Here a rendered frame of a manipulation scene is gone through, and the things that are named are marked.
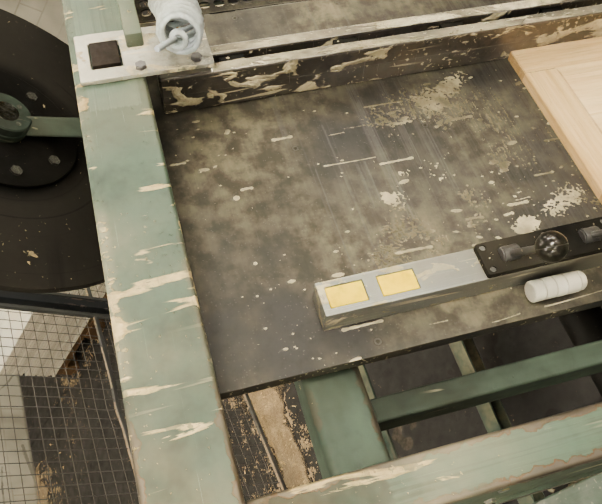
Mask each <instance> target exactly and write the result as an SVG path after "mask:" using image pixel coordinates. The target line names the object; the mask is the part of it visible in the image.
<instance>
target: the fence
mask: <svg viewBox="0 0 602 504"><path fill-rule="evenodd" d="M598 266H602V253H598V254H593V255H589V256H585V257H580V258H576V259H572V260H567V261H563V262H559V263H554V264H550V265H546V266H541V267H537V268H532V269H528V270H524V271H519V272H515V273H511V274H506V275H502V276H498V277H493V278H487V276H486V274H485V272H484V270H483V268H482V266H481V264H480V262H479V260H478V258H477V256H476V254H475V252H474V250H473V249H469V250H464V251H460V252H455V253H451V254H446V255H442V256H437V257H433V258H428V259H424V260H419V261H415V262H410V263H405V264H401V265H396V266H392V267H387V268H383V269H378V270H374V271H369V272H365V273H360V274H355V275H351V276H346V277H342V278H337V279H333V280H328V281H324V282H319V283H315V287H314V294H313V301H314V304H315V307H316V310H317V313H318V316H319V319H320V322H321V325H322V328H323V330H324V331H325V330H330V329H334V328H338V327H342V326H347V325H351V324H355V323H360V322H364V321H368V320H372V319H377V318H381V317H385V316H389V315H394V314H398V313H402V312H406V311H411V310H415V309H419V308H423V307H428V306H432V305H436V304H440V303H445V302H449V301H453V300H458V299H462V298H466V297H470V296H475V295H479V294H483V293H487V292H492V291H496V290H500V289H504V288H509V287H513V286H517V285H521V284H526V282H527V281H530V280H535V279H539V278H543V277H548V276H552V275H556V274H560V273H565V272H569V271H576V270H579V271H581V270H585V269H590V268H594V267H598ZM410 269H412V271H413V273H414V275H415V278H416V280H417V282H418V285H419V287H420V288H419V289H415V290H410V291H406V292H401V293H397V294H393V295H388V296H383V294H382V291H381V289H380V286H379V284H378V281H377V279H376V277H379V276H383V275H388V274H392V273H397V272H401V271H406V270H410ZM356 281H362V284H363V286H364V289H365V291H366V294H367V297H368V300H367V301H362V302H358V303H353V304H349V305H345V306H340V307H336V308H332V309H331V307H330V304H329V301H328V299H327V296H326V293H325V288H329V287H334V286H338V285H343V284H347V283H352V282H356Z"/></svg>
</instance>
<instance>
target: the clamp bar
mask: <svg viewBox="0 0 602 504"><path fill-rule="evenodd" d="M141 31H142V36H143V42H144V45H143V46H137V47H130V48H128V47H127V46H126V41H125V37H124V32H123V30H120V31H110V32H103V33H96V34H89V35H84V36H76V37H74V38H73V39H74V45H75V51H76V57H77V63H78V70H79V76H80V82H81V85H82V86H87V85H96V84H102V83H109V82H115V81H122V80H127V79H133V78H140V77H146V76H153V75H157V79H158V85H159V90H160V94H161V98H162V102H163V106H164V111H165V113H166V114H168V113H174V112H180V111H187V110H193V109H199V108H205V107H211V106H217V105H223V104H229V103H236V102H242V101H248V100H254V99H260V98H266V97H272V96H278V95H284V94H291V93H297V92H303V91H309V90H315V89H321V88H327V87H333V86H340V85H346V84H352V83H358V82H364V81H370V80H376V79H382V78H389V77H395V76H401V75H407V74H413V73H419V72H425V71H431V70H437V69H444V68H450V67H456V66H462V65H468V64H474V63H480V62H486V61H493V60H499V59H505V58H508V57H509V55H510V52H511V51H515V50H521V49H528V48H534V47H540V46H546V45H552V44H559V43H565V42H571V41H577V40H583V39H590V38H596V37H602V0H522V1H515V2H508V3H502V4H495V5H488V6H481V7H474V8H467V9H461V10H454V11H447V12H440V13H433V14H426V15H420V16H413V17H406V18H399V19H392V20H385V21H378V22H372V23H365V24H358V25H351V26H344V27H337V28H331V29H324V30H317V31H310V32H303V33H296V34H290V35H283V36H276V37H269V38H262V39H255V40H249V41H242V42H235V43H228V44H221V45H214V46H209V43H208V40H207V37H206V33H205V30H204V32H203V39H202V43H201V45H200V46H199V47H198V49H197V50H196V51H195V52H192V53H190V54H188V55H179V54H175V53H173V52H171V51H169V50H167V49H166V48H165V49H163V50H161V51H159V52H156V51H155V50H154V47H155V46H156V45H158V44H160V42H159V39H158V37H157V35H156V26H149V27H141ZM111 40H117V45H118V44H119V48H120V53H121V57H122V62H123V66H116V67H110V68H103V69H96V70H92V67H91V61H90V56H89V50H88V49H89V43H96V42H104V41H111Z"/></svg>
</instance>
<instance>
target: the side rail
mask: <svg viewBox="0 0 602 504"><path fill-rule="evenodd" d="M601 473H602V402H599V403H596V404H592V405H588V406H585V407H581V408H578V409H574V410H570V411H567V412H563V413H560V414H556V415H552V416H549V417H545V418H542V419H538V420H534V421H531V422H527V423H524V424H520V425H516V426H513V427H509V428H506V429H502V430H498V431H495V432H491V433H488V434H484V435H480V436H477V437H473V438H470V439H466V440H463V441H459V442H455V443H452V444H448V445H445V446H441V447H437V448H434V449H430V450H427V451H423V452H419V453H416V454H412V455H409V456H405V457H401V458H398V459H394V460H391V461H387V462H383V463H380V464H376V465H373V466H369V467H365V468H362V469H358V470H355V471H351V472H347V473H344V474H340V475H337V476H333V477H329V478H326V479H322V480H319V481H315V482H312V483H308V484H304V485H301V486H297V487H294V488H290V489H286V490H283V491H279V492H276V493H272V494H268V495H265V496H261V497H258V498H254V499H250V500H247V501H246V502H245V504H502V503H505V502H508V501H512V500H515V499H518V498H522V497H525V496H528V495H532V494H535V493H538V492H542V491H545V490H548V489H552V488H555V487H558V486H562V485H565V484H568V483H572V482H575V481H578V480H581V479H585V478H588V477H591V476H595V475H598V474H601Z"/></svg>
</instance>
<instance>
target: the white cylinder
mask: <svg viewBox="0 0 602 504"><path fill-rule="evenodd" d="M586 286H587V277H586V275H585V274H584V273H583V272H581V271H579V270H576V271H569V272H565V273H560V274H556V275H552V276H548V277H543V278H539V279H535V280H530V281H527V282H526V284H525V287H524V289H525V294H526V297H527V298H528V300H529V301H530V302H533V303H535V302H539V301H543V300H547V299H551V298H556V297H560V296H564V295H568V294H572V293H576V292H579V291H581V290H584V289H585V287H586Z"/></svg>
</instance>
